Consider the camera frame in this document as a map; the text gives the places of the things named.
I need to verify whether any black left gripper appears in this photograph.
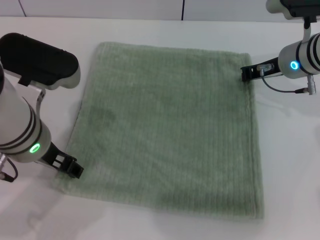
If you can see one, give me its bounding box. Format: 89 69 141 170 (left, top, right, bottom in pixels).
40 142 84 180

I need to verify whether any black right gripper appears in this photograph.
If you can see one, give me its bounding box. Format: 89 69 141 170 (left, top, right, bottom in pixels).
240 57 284 83

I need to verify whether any pale green ribbed towel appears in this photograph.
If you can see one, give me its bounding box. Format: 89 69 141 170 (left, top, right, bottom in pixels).
53 41 266 221

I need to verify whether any grey right gripper cable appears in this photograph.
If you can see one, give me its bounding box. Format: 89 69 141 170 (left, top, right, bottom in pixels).
258 63 314 97

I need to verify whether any silver right camera bracket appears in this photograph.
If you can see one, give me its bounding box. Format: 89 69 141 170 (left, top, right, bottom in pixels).
302 16 312 44

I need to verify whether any silver camera bracket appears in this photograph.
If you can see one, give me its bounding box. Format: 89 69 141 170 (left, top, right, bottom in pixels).
31 83 47 118
302 16 312 44

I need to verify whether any silver left camera bracket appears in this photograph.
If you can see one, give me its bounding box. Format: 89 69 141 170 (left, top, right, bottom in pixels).
31 83 47 118

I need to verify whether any black right wrist camera housing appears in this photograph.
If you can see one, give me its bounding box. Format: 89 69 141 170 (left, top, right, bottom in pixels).
265 0 320 20

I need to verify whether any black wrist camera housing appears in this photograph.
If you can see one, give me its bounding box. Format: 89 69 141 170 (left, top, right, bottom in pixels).
265 0 320 20
0 32 81 91

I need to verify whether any black left wrist camera housing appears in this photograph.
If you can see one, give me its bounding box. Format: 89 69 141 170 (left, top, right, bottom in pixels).
0 32 81 91

